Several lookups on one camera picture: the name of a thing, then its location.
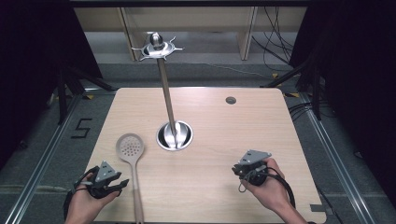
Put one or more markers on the light wooden shelf unit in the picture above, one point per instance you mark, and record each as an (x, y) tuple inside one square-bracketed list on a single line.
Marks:
[(193, 21)]

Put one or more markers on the black curtain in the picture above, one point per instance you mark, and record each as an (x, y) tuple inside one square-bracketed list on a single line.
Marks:
[(34, 62), (358, 77)]

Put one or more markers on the person's right hand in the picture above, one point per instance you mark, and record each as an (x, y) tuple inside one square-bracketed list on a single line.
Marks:
[(271, 189)]

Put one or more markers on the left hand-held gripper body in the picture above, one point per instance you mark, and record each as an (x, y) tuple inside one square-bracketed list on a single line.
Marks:
[(104, 174)]

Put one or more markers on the aluminium floor rail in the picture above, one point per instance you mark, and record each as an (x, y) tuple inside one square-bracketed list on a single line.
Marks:
[(336, 155), (43, 158)]

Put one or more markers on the beige slotted spoon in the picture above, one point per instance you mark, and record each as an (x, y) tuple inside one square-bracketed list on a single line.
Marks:
[(130, 148)]

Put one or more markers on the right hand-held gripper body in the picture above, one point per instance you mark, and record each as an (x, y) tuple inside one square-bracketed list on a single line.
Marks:
[(253, 168)]

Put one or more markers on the black tripod stand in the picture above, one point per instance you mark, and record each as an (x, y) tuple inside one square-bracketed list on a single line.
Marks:
[(316, 90), (62, 93)]

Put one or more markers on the person's left hand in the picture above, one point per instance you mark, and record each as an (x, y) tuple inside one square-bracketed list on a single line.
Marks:
[(84, 205)]

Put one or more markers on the metal utensil rack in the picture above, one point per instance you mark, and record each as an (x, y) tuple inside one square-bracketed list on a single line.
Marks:
[(168, 102)]

